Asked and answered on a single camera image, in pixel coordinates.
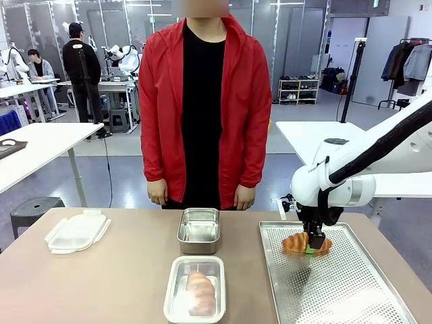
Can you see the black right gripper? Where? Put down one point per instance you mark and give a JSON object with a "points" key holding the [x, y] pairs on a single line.
{"points": [[312, 219]]}

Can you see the golden brown croissant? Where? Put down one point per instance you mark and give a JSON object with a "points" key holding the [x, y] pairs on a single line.
{"points": [[295, 243]]}

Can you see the elongated brown bread roll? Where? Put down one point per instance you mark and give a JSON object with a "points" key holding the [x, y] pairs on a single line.
{"points": [[200, 293]]}

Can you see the person's left forearm red sleeve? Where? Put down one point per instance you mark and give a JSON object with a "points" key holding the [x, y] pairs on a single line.
{"points": [[253, 162]]}

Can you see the person's right forearm red sleeve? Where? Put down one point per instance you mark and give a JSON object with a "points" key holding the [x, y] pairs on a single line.
{"points": [[155, 162]]}

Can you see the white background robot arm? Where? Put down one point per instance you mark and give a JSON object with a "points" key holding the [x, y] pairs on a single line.
{"points": [[13, 62], [126, 55]]}

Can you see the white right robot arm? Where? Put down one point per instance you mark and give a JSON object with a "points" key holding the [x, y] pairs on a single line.
{"points": [[307, 182]]}

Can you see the small deep steel container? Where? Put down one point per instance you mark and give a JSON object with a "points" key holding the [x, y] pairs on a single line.
{"points": [[199, 233]]}

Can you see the large shallow steel container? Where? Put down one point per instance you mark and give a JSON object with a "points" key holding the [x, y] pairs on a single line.
{"points": [[179, 270]]}

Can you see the person's left hand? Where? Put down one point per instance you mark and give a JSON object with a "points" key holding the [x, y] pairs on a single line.
{"points": [[244, 198]]}

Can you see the person's right hand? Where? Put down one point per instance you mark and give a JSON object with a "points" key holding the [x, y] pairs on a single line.
{"points": [[157, 193]]}

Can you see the perforated metal baking tray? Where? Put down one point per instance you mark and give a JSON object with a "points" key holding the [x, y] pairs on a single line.
{"points": [[337, 290]]}

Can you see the white side table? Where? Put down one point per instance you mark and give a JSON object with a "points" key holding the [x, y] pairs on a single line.
{"points": [[297, 135], [50, 141]]}

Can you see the white shoe rack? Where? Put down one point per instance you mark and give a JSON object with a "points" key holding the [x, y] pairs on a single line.
{"points": [[298, 89]]}

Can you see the pile of black bags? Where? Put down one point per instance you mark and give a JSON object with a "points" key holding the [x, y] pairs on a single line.
{"points": [[332, 76]]}

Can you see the black utility cart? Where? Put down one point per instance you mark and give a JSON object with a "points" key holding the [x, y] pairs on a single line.
{"points": [[406, 103]]}

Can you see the person in red jacket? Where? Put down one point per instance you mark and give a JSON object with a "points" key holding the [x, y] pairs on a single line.
{"points": [[202, 101]]}

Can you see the dark hanging jacket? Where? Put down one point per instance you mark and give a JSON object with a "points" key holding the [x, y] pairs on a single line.
{"points": [[396, 64]]}

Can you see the grey hanging jacket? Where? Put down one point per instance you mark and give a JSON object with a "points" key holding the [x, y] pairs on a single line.
{"points": [[418, 62]]}

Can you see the grey step stool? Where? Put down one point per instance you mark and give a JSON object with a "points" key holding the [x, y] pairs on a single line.
{"points": [[119, 121]]}

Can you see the grey background workbench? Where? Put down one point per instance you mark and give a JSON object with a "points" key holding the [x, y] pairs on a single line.
{"points": [[116, 86]]}

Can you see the black tripod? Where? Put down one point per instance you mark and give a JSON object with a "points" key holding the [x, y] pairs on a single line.
{"points": [[93, 101]]}

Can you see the dark grey plastic stool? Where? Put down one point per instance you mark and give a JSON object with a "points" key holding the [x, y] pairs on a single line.
{"points": [[33, 209]]}

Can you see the standing man in black cap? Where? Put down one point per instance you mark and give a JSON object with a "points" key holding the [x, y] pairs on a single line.
{"points": [[81, 60]]}

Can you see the seated man in grey hoodie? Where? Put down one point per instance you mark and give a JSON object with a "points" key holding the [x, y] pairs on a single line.
{"points": [[40, 69]]}

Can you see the blue chair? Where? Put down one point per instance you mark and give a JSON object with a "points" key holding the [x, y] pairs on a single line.
{"points": [[10, 123]]}

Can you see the white background desk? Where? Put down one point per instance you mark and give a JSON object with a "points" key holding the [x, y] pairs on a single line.
{"points": [[20, 89]]}

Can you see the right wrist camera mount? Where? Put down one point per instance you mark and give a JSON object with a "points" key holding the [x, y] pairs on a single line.
{"points": [[281, 206]]}

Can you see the black camera stand pole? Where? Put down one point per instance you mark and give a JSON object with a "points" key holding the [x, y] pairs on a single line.
{"points": [[351, 84]]}

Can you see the dark brown frame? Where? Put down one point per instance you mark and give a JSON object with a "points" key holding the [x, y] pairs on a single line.
{"points": [[20, 146]]}

